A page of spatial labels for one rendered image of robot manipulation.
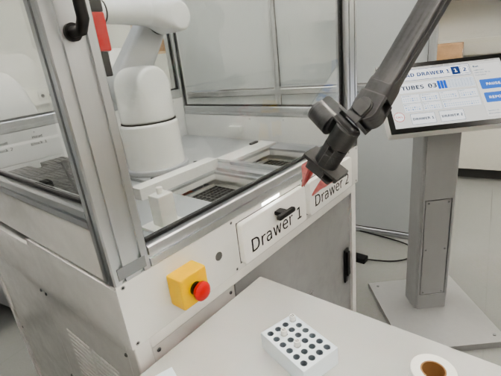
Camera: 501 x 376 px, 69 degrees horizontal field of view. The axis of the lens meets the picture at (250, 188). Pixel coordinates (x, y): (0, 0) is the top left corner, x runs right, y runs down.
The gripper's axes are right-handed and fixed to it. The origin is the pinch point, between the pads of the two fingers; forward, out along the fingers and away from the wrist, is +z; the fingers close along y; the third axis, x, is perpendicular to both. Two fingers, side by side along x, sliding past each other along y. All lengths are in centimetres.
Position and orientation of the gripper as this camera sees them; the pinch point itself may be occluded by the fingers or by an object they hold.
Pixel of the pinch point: (309, 188)
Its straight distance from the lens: 95.1
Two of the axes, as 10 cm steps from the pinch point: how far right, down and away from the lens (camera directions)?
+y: -7.1, -6.4, 3.0
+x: -6.2, 3.6, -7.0
